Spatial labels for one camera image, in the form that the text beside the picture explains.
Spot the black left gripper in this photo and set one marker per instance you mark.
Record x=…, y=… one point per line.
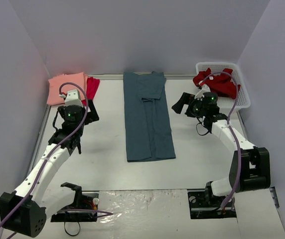
x=90, y=112

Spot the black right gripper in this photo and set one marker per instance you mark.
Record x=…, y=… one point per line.
x=189, y=103

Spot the teal blue t shirt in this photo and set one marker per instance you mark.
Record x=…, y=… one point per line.
x=147, y=123

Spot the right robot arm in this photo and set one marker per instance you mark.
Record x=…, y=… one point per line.
x=220, y=126

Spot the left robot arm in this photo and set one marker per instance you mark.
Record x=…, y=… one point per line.
x=21, y=211

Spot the folded magenta t shirt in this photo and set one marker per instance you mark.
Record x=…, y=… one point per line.
x=90, y=86

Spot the crumpled dark red t shirt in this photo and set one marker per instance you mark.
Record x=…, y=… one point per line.
x=220, y=84

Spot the folded salmon pink t shirt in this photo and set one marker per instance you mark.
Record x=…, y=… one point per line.
x=55, y=83

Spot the white perforated plastic basket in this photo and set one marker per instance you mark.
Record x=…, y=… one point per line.
x=224, y=103

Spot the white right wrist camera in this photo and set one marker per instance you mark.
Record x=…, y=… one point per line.
x=201, y=90

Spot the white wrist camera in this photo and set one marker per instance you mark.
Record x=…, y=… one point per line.
x=201, y=90
x=72, y=97

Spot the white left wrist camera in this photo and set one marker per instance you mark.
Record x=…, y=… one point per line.
x=72, y=97

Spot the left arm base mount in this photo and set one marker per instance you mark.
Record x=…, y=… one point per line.
x=89, y=201

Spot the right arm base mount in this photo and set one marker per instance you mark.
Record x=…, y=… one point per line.
x=201, y=208

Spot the aluminium table edge rail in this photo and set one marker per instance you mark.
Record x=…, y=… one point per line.
x=250, y=139

